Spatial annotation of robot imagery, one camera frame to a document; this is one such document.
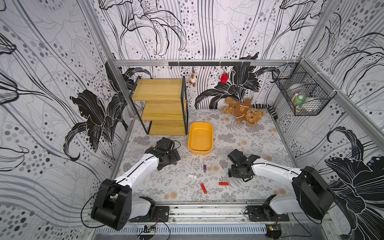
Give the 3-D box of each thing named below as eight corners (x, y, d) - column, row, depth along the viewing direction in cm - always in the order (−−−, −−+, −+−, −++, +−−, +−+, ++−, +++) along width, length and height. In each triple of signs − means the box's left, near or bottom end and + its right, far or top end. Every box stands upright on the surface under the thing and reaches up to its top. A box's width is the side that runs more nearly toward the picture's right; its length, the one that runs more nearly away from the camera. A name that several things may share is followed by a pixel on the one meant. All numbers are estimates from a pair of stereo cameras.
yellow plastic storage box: (187, 155, 96) (187, 151, 92) (189, 127, 111) (188, 122, 107) (214, 155, 96) (215, 151, 91) (211, 127, 111) (212, 122, 107)
